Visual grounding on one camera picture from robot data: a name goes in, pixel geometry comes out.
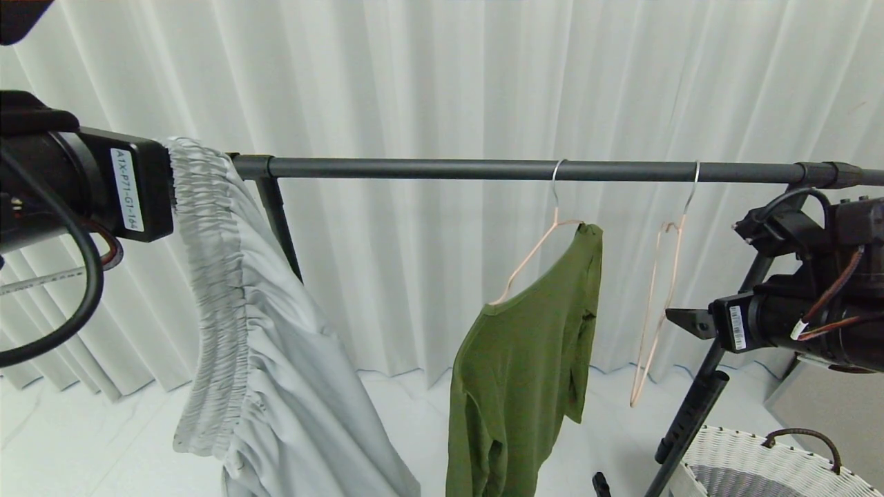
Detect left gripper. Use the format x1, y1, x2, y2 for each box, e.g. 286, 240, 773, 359
0, 128, 175, 256

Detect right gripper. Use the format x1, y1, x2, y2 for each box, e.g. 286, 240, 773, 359
710, 290, 829, 361

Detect pink clothes hanger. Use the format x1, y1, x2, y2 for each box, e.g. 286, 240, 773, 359
489, 160, 586, 306
628, 162, 700, 408

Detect olive green printed T-shirt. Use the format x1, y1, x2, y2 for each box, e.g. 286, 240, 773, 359
445, 222, 604, 497

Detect pale grey garment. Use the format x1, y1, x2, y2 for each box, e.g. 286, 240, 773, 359
166, 136, 422, 497

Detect white laundry basket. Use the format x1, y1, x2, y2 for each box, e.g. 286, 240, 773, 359
666, 426, 881, 497

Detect black clothes rack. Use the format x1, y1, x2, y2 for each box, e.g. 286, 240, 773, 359
228, 153, 884, 497

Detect white curtain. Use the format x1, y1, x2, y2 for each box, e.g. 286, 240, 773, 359
0, 0, 884, 405

